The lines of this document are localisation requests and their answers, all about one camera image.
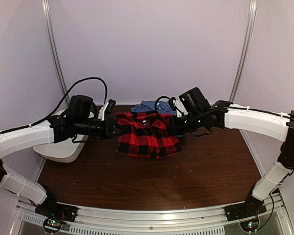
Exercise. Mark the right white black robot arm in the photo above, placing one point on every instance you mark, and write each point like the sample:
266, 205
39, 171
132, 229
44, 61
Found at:
194, 111

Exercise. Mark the right aluminium corner post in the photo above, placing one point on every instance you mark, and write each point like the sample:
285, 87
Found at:
249, 29

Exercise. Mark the left circuit board with leds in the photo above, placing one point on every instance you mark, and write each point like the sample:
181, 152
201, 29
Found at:
52, 226

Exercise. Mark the aluminium corner post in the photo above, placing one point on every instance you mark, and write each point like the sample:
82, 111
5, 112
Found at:
52, 45
249, 29

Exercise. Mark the right circuit board with leds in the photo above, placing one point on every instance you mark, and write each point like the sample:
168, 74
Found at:
249, 226

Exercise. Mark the white plastic bin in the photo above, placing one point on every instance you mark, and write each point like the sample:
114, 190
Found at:
64, 152

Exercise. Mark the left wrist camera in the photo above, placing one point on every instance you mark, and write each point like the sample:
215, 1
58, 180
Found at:
106, 109

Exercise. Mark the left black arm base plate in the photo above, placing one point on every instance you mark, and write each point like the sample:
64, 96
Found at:
61, 212

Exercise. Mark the red black plaid shirt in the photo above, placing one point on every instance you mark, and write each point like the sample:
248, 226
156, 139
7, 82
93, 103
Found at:
147, 135

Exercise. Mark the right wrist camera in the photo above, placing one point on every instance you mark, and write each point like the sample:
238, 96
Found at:
177, 105

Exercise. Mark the circuit board with leds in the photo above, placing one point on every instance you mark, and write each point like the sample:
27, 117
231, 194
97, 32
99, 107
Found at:
249, 226
52, 226

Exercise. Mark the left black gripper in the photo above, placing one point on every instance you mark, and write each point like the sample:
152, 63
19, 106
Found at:
110, 124

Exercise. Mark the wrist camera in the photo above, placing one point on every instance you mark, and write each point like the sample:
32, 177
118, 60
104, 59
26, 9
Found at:
177, 105
106, 109

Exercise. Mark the blue checked shirt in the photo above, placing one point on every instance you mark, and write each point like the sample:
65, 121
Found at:
163, 107

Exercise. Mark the aluminium front frame rail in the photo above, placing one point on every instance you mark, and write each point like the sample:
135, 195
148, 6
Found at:
203, 221

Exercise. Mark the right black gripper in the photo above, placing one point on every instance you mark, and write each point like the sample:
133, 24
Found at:
176, 128

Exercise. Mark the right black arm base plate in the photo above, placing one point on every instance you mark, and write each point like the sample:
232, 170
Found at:
242, 211

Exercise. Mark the left aluminium corner post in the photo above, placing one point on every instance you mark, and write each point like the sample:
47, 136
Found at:
52, 45

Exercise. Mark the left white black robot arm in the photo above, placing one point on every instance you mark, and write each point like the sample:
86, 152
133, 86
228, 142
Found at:
59, 138

